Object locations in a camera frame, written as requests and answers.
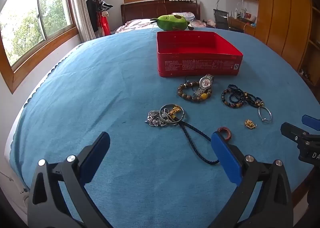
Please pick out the red tin box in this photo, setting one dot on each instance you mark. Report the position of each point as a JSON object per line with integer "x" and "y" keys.
{"x": 200, "y": 65}

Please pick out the silver wristwatch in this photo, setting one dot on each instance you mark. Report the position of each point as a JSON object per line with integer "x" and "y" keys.
{"x": 205, "y": 82}

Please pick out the coat rack with clothes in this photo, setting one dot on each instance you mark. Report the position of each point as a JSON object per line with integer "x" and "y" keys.
{"x": 93, "y": 10}

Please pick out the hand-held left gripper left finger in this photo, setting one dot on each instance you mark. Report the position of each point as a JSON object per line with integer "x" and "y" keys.
{"x": 96, "y": 153}

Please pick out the wooden desk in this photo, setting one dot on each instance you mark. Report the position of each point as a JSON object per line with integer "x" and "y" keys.
{"x": 240, "y": 24}

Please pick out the green avocado plush toy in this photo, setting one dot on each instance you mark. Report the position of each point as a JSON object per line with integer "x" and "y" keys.
{"x": 172, "y": 22}

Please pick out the gold brooch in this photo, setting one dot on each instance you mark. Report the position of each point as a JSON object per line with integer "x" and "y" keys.
{"x": 250, "y": 123}

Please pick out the black office chair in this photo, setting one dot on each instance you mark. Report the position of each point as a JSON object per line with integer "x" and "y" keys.
{"x": 221, "y": 19}

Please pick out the wooden wardrobe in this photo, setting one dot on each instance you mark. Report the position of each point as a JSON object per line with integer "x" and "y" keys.
{"x": 282, "y": 13}

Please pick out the large wooden frame window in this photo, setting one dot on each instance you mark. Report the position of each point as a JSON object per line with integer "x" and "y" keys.
{"x": 37, "y": 23}

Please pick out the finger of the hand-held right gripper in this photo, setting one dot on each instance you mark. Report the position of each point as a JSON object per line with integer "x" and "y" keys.
{"x": 291, "y": 130}
{"x": 311, "y": 121}

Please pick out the blue blanket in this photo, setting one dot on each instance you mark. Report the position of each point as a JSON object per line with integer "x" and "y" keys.
{"x": 100, "y": 88}

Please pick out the plain beige curtain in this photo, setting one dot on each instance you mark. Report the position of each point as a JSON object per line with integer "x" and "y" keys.
{"x": 80, "y": 5}

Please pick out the dark wooden headboard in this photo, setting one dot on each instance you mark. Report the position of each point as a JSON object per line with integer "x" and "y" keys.
{"x": 140, "y": 10}

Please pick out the folded patterned pillow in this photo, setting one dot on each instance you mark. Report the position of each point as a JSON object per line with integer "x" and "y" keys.
{"x": 185, "y": 15}

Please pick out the pink floral quilt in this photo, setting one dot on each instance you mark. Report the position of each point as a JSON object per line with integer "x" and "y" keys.
{"x": 132, "y": 25}

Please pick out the silver bangle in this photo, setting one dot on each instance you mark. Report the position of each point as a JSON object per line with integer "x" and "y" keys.
{"x": 184, "y": 115}

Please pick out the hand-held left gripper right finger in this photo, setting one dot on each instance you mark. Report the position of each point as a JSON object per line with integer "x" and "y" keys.
{"x": 225, "y": 155}

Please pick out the thin silver hoop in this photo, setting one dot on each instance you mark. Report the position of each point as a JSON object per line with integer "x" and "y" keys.
{"x": 259, "y": 113}

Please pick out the red hanging bag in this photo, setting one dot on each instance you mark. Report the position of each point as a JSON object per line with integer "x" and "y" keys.
{"x": 104, "y": 25}

